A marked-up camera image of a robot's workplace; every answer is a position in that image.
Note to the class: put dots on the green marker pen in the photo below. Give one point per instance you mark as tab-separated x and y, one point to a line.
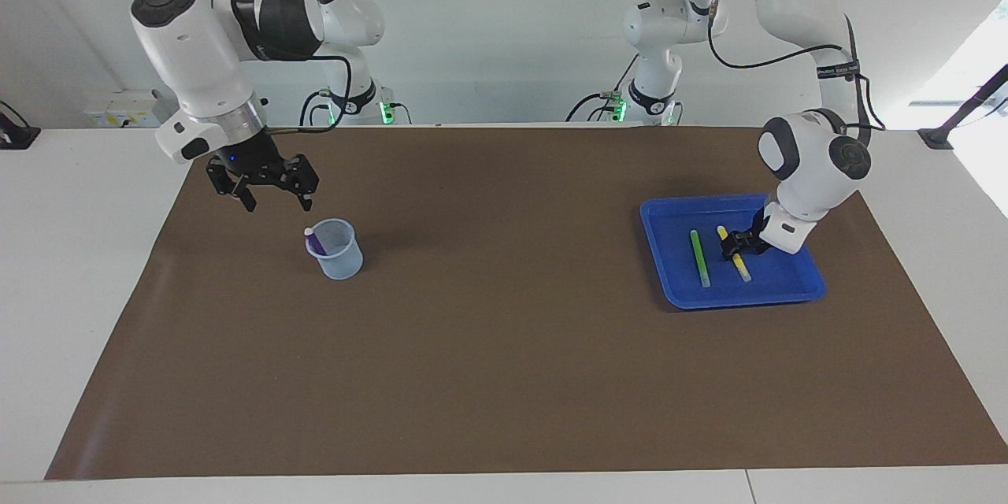
698	256

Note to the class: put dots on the black table clamp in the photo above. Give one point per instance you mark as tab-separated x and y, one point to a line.
16	135

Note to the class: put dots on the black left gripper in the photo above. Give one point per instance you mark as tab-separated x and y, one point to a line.
757	232

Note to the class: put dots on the yellow marker pen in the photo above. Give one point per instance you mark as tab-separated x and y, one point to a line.
742	268

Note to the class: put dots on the black stand with base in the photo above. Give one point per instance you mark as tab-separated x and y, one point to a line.
965	112

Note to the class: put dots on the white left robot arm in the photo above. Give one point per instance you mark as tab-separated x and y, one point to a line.
811	165

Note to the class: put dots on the blue plastic tray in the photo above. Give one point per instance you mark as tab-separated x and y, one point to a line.
669	268

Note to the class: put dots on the brown table mat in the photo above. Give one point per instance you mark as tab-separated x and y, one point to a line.
504	370

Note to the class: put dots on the purple marker pen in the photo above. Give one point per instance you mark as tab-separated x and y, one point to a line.
316	244

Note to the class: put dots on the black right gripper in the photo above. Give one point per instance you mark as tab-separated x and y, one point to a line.
252	161

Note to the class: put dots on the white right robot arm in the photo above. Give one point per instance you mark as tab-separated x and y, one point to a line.
197	55

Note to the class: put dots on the translucent plastic cup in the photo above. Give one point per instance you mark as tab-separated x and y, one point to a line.
342	261

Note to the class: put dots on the white wall socket box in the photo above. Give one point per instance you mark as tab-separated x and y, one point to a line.
122	110

